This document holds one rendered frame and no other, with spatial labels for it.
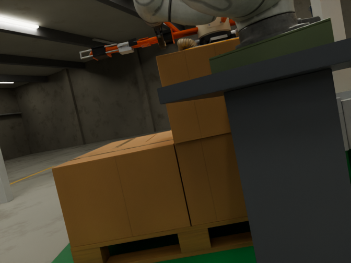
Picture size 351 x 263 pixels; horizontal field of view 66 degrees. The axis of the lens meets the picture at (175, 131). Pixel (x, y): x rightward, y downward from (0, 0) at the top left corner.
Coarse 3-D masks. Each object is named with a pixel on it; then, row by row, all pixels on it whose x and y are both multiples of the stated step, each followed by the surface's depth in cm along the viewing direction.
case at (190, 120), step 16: (208, 48) 118; (224, 48) 118; (160, 64) 119; (176, 64) 119; (192, 64) 119; (208, 64) 119; (176, 80) 120; (176, 112) 121; (192, 112) 121; (208, 112) 120; (224, 112) 120; (176, 128) 121; (192, 128) 121; (208, 128) 121; (224, 128) 121
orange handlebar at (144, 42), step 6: (222, 18) 126; (234, 24) 139; (186, 30) 136; (192, 30) 136; (174, 36) 137; (180, 36) 141; (138, 42) 138; (144, 42) 138; (150, 42) 142; (156, 42) 142; (108, 48) 139; (114, 48) 139; (90, 54) 140
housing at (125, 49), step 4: (120, 44) 138; (128, 44) 138; (120, 48) 139; (124, 48) 138; (128, 48) 138; (132, 48) 140; (120, 52) 139; (124, 52) 141; (128, 52) 143; (132, 52) 144
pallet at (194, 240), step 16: (208, 224) 126; (224, 224) 126; (112, 240) 130; (128, 240) 129; (192, 240) 127; (208, 240) 127; (224, 240) 132; (240, 240) 129; (80, 256) 131; (96, 256) 130; (112, 256) 139; (128, 256) 136; (144, 256) 133; (160, 256) 129; (176, 256) 128
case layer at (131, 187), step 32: (96, 160) 127; (128, 160) 126; (160, 160) 125; (192, 160) 124; (224, 160) 123; (64, 192) 129; (96, 192) 128; (128, 192) 127; (160, 192) 126; (192, 192) 126; (224, 192) 125; (96, 224) 129; (128, 224) 128; (160, 224) 128; (192, 224) 127
